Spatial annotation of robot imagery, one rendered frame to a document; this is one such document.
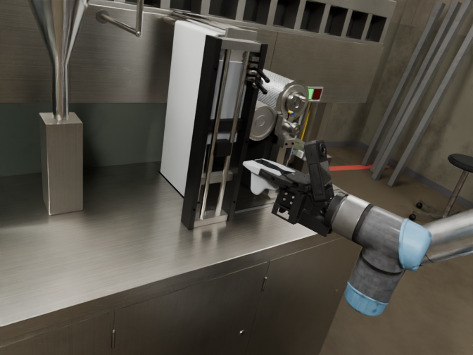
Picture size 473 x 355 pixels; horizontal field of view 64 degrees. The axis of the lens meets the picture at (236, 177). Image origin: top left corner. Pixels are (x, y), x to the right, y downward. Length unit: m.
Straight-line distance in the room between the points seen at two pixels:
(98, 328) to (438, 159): 4.22
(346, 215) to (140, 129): 0.95
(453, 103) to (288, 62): 3.16
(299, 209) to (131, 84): 0.85
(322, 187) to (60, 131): 0.68
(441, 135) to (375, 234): 4.10
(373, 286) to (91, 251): 0.67
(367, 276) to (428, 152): 4.16
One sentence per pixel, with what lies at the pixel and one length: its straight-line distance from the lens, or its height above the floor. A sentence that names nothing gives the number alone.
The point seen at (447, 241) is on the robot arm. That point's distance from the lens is 0.78.
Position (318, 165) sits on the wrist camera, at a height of 1.29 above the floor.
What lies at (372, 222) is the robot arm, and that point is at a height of 1.24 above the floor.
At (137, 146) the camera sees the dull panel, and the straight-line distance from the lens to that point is 1.46.
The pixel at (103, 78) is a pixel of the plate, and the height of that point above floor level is 1.22.
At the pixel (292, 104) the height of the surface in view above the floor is 1.24.
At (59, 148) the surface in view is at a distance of 1.08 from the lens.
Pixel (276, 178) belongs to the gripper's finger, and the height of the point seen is 1.25.
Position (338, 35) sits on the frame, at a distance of 1.95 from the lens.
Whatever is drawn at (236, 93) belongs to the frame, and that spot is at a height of 1.30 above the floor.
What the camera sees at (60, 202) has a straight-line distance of 1.16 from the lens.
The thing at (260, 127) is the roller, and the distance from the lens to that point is 1.28.
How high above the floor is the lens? 1.53
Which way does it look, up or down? 25 degrees down
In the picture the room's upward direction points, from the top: 11 degrees clockwise
